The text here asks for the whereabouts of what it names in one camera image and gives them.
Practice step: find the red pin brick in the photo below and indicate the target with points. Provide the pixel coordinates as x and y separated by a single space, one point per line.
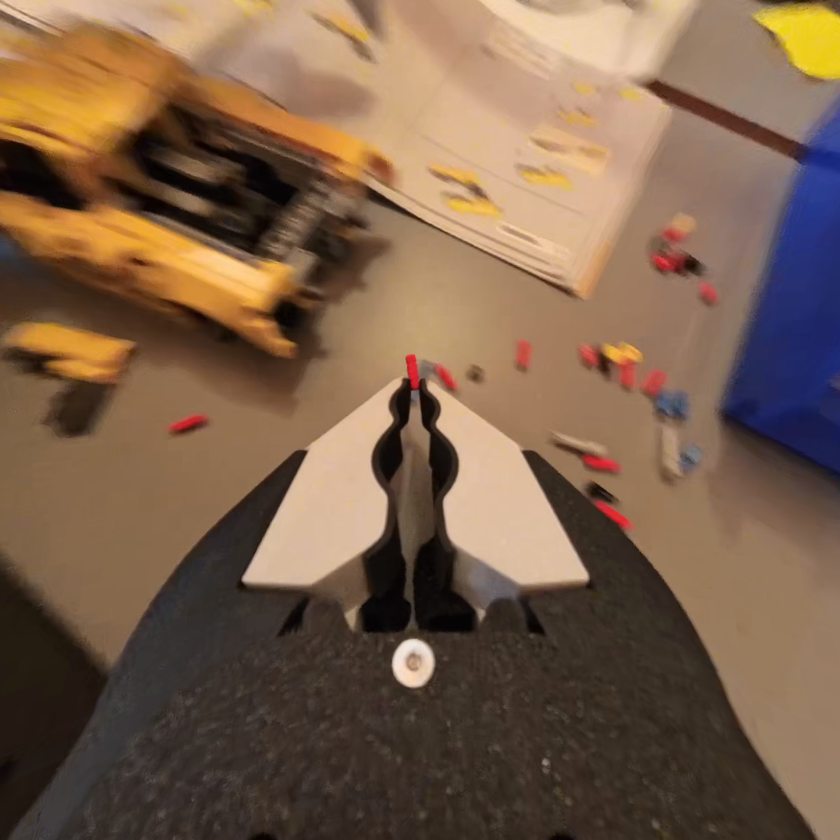
188 424
446 377
412 371

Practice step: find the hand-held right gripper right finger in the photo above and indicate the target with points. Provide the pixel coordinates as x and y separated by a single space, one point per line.
512 518

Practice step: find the instruction booklet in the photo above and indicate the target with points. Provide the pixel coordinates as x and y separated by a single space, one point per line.
492 144

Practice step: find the yellow brick car model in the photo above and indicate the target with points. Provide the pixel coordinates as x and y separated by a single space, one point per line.
164 269

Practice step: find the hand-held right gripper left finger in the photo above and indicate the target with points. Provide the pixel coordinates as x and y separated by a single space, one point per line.
315 518

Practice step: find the yellow paper slip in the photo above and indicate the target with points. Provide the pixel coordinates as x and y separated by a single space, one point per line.
807 39

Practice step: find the light grey axle pin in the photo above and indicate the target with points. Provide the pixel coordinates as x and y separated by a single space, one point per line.
577 444
670 453

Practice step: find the blue bin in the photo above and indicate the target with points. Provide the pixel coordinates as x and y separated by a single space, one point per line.
787 295

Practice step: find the small black round brick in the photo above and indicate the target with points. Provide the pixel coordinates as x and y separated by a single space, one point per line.
476 374

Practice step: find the yellow panel brick assembly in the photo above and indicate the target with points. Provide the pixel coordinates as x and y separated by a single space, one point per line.
65 351

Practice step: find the scattered small pin bricks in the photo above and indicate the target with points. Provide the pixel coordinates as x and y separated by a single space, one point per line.
600 464

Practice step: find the grey desk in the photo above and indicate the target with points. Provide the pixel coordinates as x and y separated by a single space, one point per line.
197 525

